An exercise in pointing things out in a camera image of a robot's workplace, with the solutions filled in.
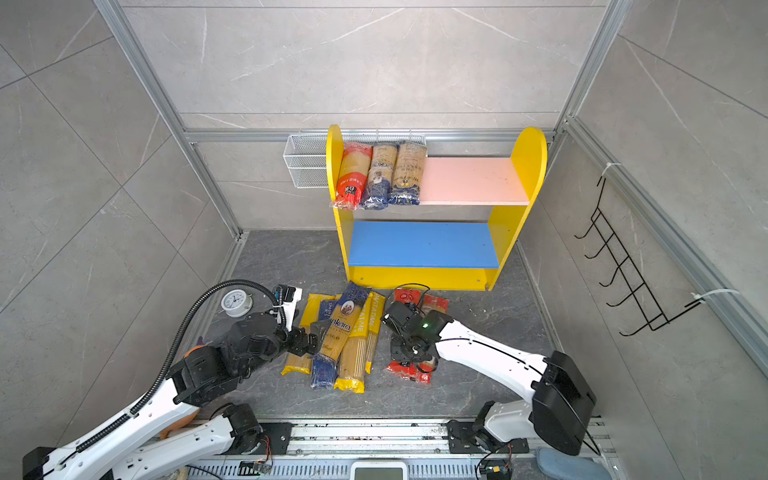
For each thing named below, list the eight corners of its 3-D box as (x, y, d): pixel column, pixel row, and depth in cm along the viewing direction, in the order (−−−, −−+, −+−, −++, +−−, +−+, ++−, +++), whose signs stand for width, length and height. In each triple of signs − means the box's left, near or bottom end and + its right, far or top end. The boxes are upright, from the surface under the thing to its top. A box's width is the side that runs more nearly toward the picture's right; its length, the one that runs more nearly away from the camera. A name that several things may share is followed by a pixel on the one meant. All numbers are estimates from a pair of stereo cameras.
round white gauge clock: (221, 317, 97) (216, 311, 94) (230, 295, 103) (226, 289, 100) (249, 317, 97) (244, 311, 94) (256, 295, 103) (252, 289, 100)
